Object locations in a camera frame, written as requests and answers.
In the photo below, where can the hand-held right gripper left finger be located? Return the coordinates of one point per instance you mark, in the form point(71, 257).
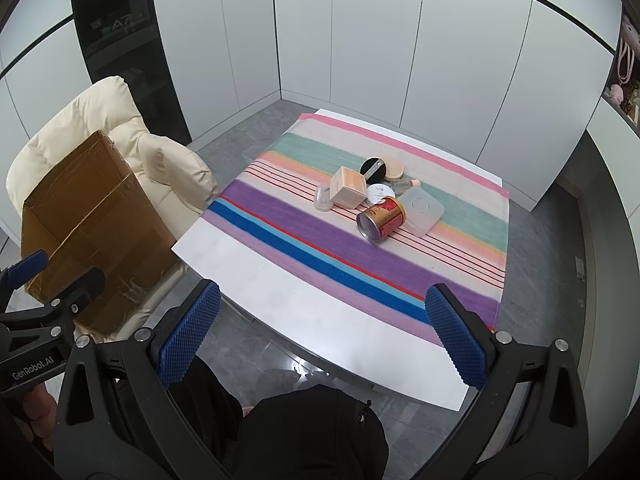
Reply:
point(192, 330)

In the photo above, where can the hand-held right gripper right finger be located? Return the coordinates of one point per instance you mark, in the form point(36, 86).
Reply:
point(457, 340)

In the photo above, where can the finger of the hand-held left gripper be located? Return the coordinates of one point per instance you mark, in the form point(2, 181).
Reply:
point(30, 262)
point(82, 287)

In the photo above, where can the brown cardboard box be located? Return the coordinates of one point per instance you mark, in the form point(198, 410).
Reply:
point(100, 220)

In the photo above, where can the translucent square plastic container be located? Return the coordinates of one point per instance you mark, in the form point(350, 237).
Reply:
point(422, 210)

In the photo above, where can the red tin can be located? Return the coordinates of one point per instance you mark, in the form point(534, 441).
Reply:
point(387, 217)

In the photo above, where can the small clear bottle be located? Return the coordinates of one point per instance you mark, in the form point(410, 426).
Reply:
point(402, 186)

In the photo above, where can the white round jar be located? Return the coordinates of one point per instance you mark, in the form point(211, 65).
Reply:
point(380, 191)

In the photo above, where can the beige powder puff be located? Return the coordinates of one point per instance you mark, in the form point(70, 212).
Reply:
point(394, 170)

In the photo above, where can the small clear plastic case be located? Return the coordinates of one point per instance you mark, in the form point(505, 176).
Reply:
point(322, 200)

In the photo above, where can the beige square box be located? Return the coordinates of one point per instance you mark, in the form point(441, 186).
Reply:
point(350, 187)

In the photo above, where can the black round compact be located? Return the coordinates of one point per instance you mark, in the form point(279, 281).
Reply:
point(372, 167)

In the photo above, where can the person's left hand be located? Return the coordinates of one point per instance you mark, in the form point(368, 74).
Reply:
point(40, 415)

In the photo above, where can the person's left leg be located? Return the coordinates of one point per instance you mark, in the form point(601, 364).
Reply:
point(210, 410)

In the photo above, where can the person's leg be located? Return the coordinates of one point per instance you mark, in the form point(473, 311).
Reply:
point(210, 410)
point(310, 435)

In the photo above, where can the striped colourful cloth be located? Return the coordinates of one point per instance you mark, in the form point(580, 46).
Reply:
point(310, 230)

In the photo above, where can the person's right leg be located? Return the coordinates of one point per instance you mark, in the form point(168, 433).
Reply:
point(310, 435)

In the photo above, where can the cream padded armchair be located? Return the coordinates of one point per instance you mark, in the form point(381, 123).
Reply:
point(100, 105)

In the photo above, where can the black glass cabinet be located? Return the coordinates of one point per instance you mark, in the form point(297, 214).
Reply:
point(125, 35)

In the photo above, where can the brown paw print item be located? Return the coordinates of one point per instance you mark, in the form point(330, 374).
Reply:
point(633, 107)

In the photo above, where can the small pink plush ball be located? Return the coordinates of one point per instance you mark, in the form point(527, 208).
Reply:
point(614, 92)

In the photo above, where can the pink plush toy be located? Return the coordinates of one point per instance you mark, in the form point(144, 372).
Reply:
point(629, 30)

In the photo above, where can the grey wall socket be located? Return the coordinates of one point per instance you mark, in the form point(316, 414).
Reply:
point(580, 267)

